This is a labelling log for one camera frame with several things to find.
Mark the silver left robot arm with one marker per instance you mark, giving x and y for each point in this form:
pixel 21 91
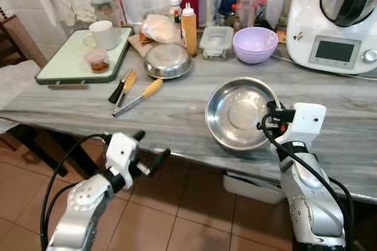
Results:
pixel 79 210

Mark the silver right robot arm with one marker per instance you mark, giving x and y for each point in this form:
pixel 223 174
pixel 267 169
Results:
pixel 309 204

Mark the grey marble top wooden table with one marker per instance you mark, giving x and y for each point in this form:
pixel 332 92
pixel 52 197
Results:
pixel 177 127

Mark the purple plastic bowl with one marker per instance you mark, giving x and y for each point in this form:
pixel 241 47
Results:
pixel 255 45

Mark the white plastic storage box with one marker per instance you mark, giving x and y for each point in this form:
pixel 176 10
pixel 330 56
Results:
pixel 250 187

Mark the upturned steel bowl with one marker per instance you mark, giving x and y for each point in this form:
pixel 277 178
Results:
pixel 168 59

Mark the small plastic sauce cup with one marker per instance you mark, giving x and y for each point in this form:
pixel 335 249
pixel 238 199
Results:
pixel 97 61

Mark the clear plastic food container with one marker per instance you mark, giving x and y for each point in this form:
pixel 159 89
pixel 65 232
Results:
pixel 216 42

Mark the small wooden board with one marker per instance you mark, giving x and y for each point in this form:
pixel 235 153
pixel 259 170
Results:
pixel 136 43

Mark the white kitchen cooking machine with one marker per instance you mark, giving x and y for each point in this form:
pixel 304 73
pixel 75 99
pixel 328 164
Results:
pixel 330 27

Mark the green rimmed cutting board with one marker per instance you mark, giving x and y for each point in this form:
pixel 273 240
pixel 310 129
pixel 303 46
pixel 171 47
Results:
pixel 65 62

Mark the white ceramic mug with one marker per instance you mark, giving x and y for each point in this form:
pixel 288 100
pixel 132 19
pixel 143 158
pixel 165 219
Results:
pixel 105 34

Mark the wrapped bread in plastic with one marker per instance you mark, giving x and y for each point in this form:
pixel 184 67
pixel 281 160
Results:
pixel 160 29

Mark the dark blue jar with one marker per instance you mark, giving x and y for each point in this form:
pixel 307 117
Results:
pixel 228 6

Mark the orange squeeze bottle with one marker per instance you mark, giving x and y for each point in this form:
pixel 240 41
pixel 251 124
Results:
pixel 189 33

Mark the small white capped bottle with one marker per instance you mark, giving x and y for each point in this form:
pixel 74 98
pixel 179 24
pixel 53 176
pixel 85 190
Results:
pixel 175 10

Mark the dark wooden chair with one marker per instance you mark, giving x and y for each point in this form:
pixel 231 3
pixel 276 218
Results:
pixel 20 39

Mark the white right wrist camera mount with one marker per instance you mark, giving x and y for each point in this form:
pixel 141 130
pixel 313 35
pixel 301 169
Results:
pixel 306 120

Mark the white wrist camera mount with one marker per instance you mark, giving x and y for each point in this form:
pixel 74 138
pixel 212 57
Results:
pixel 306 120
pixel 122 152

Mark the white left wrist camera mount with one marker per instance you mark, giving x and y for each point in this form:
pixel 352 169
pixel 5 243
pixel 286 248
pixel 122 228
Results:
pixel 122 152

